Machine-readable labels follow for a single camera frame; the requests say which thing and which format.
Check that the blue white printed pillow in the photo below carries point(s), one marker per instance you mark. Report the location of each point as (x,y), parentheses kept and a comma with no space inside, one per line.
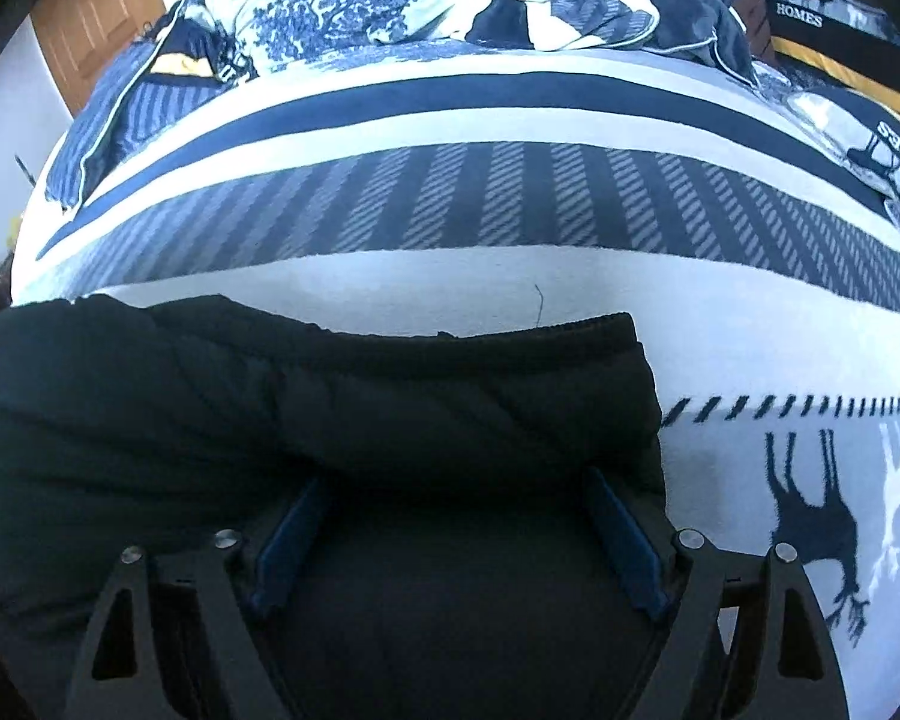
(862,142)

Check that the wooden door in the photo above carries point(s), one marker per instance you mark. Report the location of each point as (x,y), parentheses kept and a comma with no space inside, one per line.
(94,11)

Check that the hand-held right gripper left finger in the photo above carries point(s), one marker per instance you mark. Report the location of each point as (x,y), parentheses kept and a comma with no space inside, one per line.
(285,540)

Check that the black yellow printed pillow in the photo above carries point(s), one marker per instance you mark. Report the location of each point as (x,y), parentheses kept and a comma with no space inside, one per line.
(832,45)

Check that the blue striped bed blanket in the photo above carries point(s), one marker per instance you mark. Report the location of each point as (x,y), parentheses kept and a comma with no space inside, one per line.
(495,300)

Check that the black garment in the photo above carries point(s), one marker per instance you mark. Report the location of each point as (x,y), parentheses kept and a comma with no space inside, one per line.
(270,390)

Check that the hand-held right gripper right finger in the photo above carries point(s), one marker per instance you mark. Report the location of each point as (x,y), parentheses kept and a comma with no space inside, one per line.
(630,540)

